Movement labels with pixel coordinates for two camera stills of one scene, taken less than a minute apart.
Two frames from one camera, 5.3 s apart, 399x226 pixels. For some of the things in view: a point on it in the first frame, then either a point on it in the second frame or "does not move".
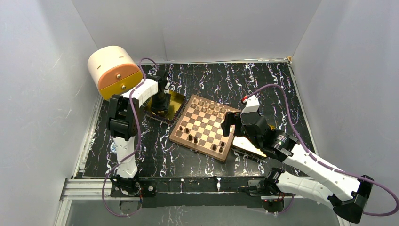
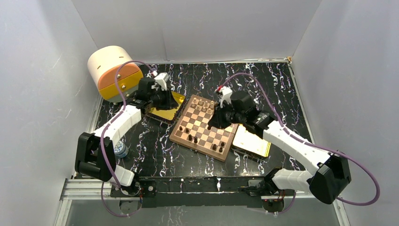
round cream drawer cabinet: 114,70 does not move
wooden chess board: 199,128 does not move
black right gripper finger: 230,117 -> 222,117
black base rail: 218,192 does not move
